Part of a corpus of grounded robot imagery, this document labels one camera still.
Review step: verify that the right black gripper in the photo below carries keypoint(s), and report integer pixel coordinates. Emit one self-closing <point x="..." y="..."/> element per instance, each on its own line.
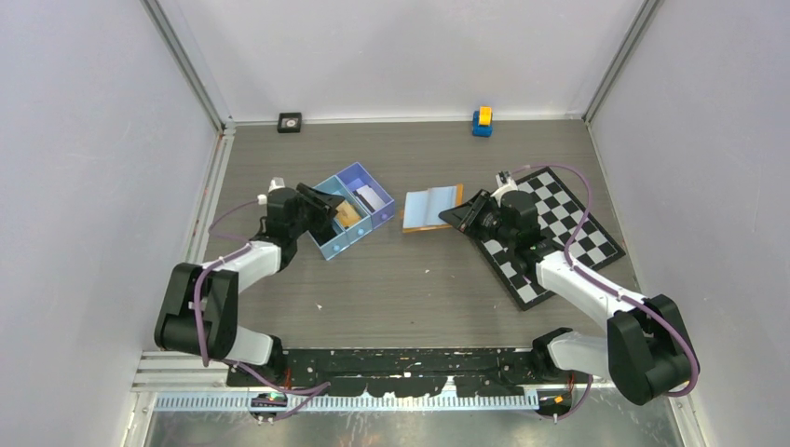
<point x="466" y="216"/>

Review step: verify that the black white checkerboard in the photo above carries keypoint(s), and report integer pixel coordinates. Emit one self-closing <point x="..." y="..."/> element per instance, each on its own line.
<point x="559" y="213"/>

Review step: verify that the blue yellow toy block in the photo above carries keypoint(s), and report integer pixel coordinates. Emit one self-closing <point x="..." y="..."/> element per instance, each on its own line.
<point x="482" y="122"/>

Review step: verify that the yellow item in blue drawer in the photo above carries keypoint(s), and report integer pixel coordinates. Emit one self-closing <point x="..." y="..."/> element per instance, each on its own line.
<point x="347" y="216"/>

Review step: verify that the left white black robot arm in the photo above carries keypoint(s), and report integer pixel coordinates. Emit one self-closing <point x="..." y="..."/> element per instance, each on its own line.
<point x="199" y="313"/>

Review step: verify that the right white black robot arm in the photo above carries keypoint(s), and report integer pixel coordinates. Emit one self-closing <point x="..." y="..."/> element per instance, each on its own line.
<point x="646" y="350"/>

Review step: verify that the blue purple three-drawer organizer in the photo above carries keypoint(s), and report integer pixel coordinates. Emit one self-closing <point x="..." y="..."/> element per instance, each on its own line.
<point x="344" y="183"/>

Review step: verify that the orange leather card holder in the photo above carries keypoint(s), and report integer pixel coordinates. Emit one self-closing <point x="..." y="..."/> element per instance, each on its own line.
<point x="422" y="208"/>

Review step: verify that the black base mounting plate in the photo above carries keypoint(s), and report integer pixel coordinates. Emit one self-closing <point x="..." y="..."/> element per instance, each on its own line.
<point x="416" y="372"/>

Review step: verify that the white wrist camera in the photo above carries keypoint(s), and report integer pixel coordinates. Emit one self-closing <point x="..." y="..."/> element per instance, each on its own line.
<point x="505" y="184"/>
<point x="276" y="193"/>

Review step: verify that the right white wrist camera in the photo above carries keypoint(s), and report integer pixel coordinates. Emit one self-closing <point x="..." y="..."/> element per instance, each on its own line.
<point x="505" y="184"/>

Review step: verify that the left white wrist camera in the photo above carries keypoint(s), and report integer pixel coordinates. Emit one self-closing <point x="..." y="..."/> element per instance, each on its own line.
<point x="276" y="193"/>

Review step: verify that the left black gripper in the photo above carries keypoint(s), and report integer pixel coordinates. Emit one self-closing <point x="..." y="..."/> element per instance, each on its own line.
<point x="321" y="205"/>

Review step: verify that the small black square box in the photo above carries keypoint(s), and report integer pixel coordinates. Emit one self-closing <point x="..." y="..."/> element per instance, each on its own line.
<point x="290" y="122"/>

